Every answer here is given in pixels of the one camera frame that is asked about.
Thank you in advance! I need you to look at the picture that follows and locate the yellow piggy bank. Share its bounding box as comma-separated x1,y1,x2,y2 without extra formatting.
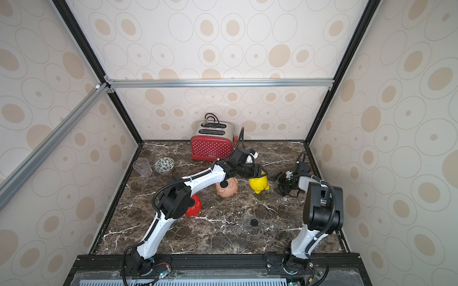
249,171,270,194

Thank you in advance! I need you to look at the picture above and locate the pink piggy bank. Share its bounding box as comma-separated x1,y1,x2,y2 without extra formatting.
215,178,239,198

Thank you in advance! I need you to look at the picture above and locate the red piggy bank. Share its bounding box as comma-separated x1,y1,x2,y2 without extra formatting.
185,194,202,217

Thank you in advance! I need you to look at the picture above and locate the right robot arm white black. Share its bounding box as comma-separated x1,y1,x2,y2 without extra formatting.
273,161,344,274

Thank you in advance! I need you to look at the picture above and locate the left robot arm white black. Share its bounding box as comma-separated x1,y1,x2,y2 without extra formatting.
120,147,268,278

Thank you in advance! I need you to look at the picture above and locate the red polka dot toaster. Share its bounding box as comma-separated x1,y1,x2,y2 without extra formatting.
190,120,237,161

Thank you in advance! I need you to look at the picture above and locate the patterned ceramic bowl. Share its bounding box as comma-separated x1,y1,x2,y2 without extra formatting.
154,157,175,175

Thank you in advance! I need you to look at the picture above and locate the clear plastic cup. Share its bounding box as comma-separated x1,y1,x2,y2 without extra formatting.
133,158,153,178

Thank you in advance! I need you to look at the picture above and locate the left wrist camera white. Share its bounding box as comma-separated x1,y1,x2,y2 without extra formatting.
246,150,258,163

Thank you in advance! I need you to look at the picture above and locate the black toaster cable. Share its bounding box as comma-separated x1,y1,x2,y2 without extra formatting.
202,112,222,126

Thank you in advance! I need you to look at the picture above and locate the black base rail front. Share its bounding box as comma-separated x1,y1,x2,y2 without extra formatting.
64,253,371,286

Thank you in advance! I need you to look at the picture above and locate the aluminium rail back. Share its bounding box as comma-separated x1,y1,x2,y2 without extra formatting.
108,78,335,88

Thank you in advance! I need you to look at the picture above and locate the aluminium rail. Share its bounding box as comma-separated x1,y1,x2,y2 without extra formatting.
108,78,335,88
1,83,109,209

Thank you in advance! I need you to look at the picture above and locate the aluminium rail left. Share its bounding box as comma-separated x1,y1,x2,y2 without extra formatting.
1,83,109,209

